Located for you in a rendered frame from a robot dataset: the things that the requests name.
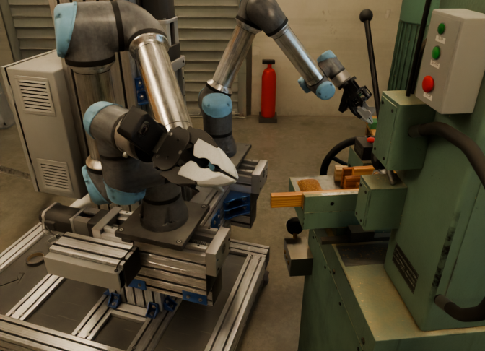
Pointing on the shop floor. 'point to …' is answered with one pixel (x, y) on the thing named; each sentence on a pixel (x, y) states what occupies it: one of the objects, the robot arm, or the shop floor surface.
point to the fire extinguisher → (268, 94)
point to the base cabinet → (324, 310)
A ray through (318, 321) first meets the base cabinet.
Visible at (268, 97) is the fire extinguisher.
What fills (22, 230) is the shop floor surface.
